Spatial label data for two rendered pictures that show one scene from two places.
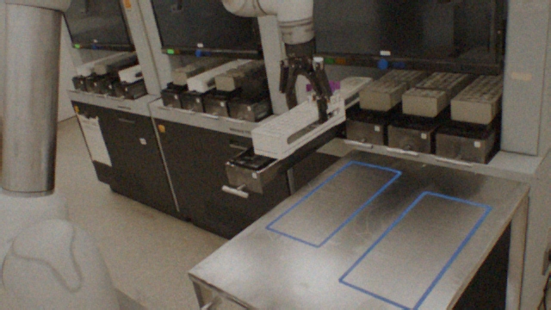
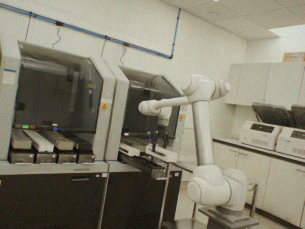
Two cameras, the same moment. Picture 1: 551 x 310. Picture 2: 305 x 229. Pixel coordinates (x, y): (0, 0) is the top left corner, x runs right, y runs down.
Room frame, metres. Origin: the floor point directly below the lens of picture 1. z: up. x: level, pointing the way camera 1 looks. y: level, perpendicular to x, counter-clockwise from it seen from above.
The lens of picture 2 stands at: (1.04, 2.07, 1.28)
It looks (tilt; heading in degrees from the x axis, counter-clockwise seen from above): 3 degrees down; 279
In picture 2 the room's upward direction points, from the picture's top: 9 degrees clockwise
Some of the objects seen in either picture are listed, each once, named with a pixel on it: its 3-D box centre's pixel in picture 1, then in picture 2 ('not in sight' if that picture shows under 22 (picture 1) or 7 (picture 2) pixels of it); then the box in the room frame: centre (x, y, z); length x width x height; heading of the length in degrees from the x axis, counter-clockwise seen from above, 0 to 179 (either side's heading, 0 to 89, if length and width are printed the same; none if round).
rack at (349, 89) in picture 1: (339, 98); (126, 150); (1.56, -0.25, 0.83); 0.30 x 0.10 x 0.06; 135
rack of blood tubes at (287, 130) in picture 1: (300, 124); (160, 153); (1.24, -0.09, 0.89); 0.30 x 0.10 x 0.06; 134
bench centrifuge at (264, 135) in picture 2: not in sight; (269, 126); (-0.12, -2.24, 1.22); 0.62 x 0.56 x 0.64; 43
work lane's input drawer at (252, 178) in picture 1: (310, 133); (136, 161); (1.44, -0.13, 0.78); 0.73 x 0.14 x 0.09; 135
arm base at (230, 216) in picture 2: not in sight; (230, 210); (0.72, 0.42, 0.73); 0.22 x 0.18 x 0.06; 45
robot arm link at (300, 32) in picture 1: (296, 30); (163, 121); (1.26, -0.11, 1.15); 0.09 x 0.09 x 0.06
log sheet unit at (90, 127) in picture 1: (92, 139); not in sight; (2.72, 1.07, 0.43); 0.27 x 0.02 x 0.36; 45
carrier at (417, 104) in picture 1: (420, 105); not in sight; (1.34, -0.46, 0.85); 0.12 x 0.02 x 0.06; 44
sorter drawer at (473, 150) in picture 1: (498, 106); not in sight; (1.40, -0.73, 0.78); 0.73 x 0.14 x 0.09; 135
